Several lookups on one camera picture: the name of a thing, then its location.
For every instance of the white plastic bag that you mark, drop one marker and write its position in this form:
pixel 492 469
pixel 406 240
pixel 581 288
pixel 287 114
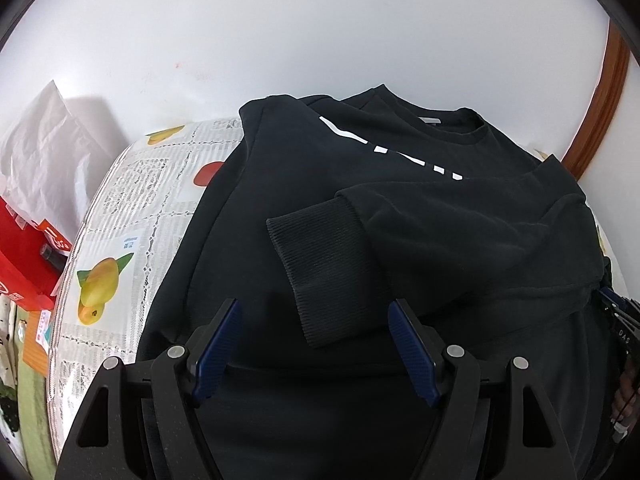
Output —
pixel 45 150

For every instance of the fruit print tablecloth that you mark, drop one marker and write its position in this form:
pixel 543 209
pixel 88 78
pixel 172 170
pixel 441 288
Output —
pixel 125 195

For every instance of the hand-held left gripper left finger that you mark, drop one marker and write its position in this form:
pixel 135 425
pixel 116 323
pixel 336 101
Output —
pixel 220 345

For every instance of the small black object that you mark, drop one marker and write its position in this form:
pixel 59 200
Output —
pixel 52 255

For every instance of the red paper bag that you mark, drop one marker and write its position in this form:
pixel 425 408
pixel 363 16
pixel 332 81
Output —
pixel 20 270

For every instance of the brown wooden door frame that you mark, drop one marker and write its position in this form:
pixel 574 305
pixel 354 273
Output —
pixel 600 105

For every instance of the black sweatshirt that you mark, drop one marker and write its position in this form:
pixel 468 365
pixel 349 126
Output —
pixel 350 200

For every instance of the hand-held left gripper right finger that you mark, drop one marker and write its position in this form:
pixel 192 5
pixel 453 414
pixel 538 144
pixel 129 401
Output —
pixel 412 355

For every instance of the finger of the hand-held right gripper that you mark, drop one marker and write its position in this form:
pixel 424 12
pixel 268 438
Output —
pixel 620 430
pixel 625 332

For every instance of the green floor mat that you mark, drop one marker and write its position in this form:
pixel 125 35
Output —
pixel 30 425

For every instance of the orange box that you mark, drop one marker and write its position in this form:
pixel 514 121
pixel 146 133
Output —
pixel 37 345

